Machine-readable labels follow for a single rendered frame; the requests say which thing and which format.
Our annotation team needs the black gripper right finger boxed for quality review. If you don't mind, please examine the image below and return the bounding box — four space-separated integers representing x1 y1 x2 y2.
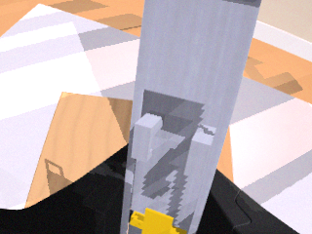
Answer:
195 169 300 234

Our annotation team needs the wooden board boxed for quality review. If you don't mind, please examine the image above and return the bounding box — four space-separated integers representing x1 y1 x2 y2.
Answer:
24 93 234 208

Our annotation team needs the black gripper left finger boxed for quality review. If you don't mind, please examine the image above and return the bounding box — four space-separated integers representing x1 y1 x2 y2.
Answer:
0 144 129 234

